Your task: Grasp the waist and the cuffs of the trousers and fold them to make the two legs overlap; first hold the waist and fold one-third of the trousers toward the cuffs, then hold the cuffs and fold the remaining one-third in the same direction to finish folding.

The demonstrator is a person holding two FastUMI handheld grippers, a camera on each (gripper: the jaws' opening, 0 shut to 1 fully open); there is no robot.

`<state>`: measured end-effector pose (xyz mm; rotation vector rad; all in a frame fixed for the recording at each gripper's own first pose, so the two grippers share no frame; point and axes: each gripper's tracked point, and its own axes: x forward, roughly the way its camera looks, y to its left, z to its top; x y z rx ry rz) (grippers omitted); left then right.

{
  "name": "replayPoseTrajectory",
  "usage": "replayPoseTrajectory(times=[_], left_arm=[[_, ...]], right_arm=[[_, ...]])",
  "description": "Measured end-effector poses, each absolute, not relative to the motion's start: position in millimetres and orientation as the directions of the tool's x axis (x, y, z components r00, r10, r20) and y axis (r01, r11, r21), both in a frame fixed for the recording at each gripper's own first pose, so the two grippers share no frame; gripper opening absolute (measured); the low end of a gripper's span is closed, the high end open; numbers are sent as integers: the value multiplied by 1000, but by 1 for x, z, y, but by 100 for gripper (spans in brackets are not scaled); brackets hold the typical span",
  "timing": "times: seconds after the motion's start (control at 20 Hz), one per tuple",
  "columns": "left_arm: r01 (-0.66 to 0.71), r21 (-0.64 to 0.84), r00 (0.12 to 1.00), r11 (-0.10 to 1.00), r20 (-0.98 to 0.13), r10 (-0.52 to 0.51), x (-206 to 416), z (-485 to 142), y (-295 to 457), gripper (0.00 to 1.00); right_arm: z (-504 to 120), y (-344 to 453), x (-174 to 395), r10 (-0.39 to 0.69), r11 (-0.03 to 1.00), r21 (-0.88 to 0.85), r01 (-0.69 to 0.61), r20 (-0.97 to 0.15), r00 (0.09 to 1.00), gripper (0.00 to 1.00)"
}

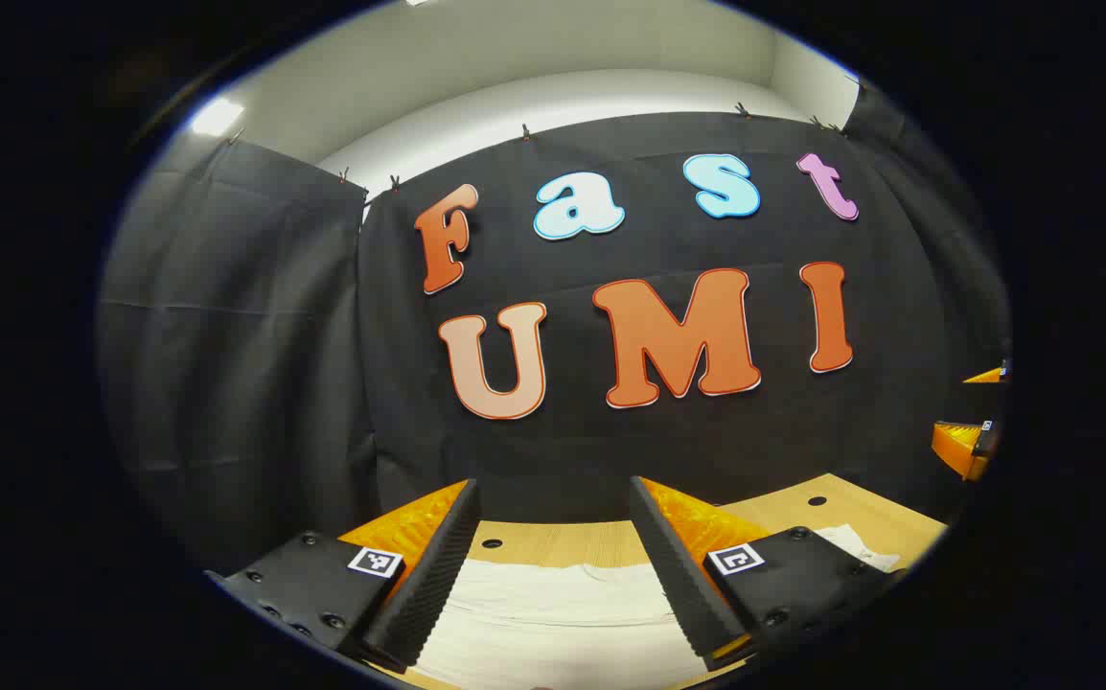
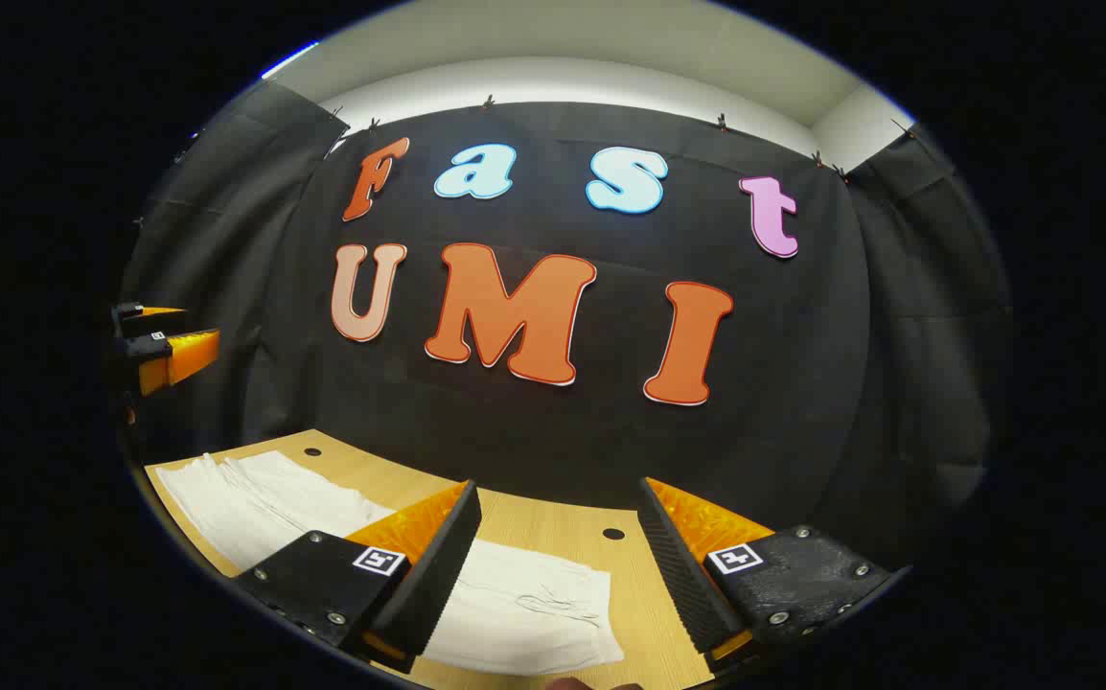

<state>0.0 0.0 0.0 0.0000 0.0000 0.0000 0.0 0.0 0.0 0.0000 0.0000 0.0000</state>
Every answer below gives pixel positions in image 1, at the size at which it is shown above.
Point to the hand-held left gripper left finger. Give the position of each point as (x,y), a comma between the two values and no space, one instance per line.
(433,585)

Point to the white jeans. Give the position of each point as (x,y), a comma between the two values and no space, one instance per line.
(553,613)

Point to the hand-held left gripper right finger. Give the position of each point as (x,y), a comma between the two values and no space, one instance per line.
(682,585)

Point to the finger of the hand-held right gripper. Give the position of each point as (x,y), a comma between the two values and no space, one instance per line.
(989,376)
(957,443)

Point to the black backdrop cloth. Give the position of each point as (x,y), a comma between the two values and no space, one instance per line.
(610,441)

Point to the ceiling light panel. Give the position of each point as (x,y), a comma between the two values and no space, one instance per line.
(217,117)

